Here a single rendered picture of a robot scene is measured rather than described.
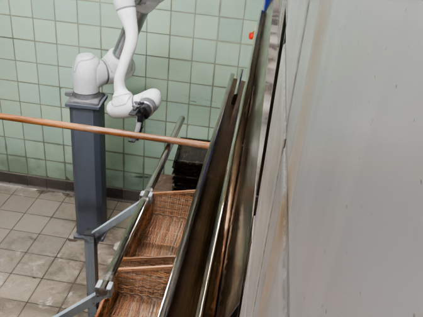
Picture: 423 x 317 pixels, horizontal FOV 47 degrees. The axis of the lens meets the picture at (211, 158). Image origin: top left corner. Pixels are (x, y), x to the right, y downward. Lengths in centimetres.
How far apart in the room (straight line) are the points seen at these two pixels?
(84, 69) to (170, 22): 67
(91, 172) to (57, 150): 72
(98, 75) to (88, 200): 85
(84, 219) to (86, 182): 30
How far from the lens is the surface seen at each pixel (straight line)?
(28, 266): 334
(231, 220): 75
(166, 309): 102
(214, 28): 318
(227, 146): 166
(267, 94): 75
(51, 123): 229
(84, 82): 293
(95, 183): 321
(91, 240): 199
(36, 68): 363
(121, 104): 254
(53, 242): 349
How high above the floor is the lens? 217
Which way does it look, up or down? 29 degrees down
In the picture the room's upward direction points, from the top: 6 degrees clockwise
